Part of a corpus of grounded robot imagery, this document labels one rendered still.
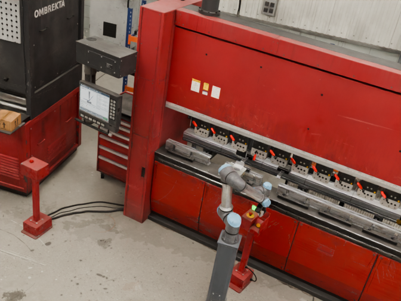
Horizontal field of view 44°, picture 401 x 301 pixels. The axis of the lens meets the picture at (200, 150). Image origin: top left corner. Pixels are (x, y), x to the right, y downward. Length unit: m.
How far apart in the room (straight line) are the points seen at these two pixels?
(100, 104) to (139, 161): 0.83
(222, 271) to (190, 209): 0.99
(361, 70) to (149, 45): 1.82
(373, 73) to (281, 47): 0.75
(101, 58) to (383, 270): 3.06
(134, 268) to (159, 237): 0.53
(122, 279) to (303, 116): 2.24
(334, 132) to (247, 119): 0.78
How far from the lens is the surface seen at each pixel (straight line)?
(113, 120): 4.48
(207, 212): 5.02
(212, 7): 4.46
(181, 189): 5.04
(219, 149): 5.07
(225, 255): 4.24
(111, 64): 4.32
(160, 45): 4.44
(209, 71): 4.51
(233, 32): 4.30
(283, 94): 4.29
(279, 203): 4.62
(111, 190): 5.90
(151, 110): 4.70
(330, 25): 8.54
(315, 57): 4.11
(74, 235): 5.27
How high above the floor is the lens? 3.46
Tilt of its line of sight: 30 degrees down
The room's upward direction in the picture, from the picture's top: 10 degrees clockwise
